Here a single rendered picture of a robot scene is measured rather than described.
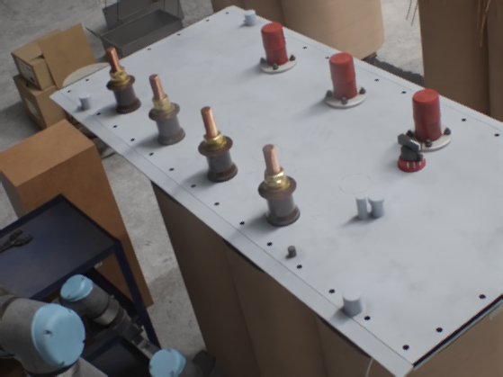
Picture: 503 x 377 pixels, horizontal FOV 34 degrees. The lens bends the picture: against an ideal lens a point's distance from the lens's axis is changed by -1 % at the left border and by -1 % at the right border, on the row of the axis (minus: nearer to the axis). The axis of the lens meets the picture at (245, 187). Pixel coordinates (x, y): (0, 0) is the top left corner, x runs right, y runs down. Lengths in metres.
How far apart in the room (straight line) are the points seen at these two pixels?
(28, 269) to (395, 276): 1.51
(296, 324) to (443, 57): 1.87
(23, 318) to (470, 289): 0.91
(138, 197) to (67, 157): 1.30
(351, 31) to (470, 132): 2.70
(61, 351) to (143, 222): 2.78
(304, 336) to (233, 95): 0.76
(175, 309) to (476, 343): 1.99
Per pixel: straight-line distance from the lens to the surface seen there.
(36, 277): 2.91
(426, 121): 2.15
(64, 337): 1.68
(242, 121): 2.41
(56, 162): 3.36
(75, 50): 5.32
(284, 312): 2.40
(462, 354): 2.14
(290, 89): 2.52
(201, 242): 2.70
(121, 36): 6.12
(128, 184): 4.74
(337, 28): 4.79
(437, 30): 3.88
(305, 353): 2.52
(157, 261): 4.15
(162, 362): 2.17
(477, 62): 3.92
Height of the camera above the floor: 2.63
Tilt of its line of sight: 36 degrees down
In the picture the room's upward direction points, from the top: 14 degrees counter-clockwise
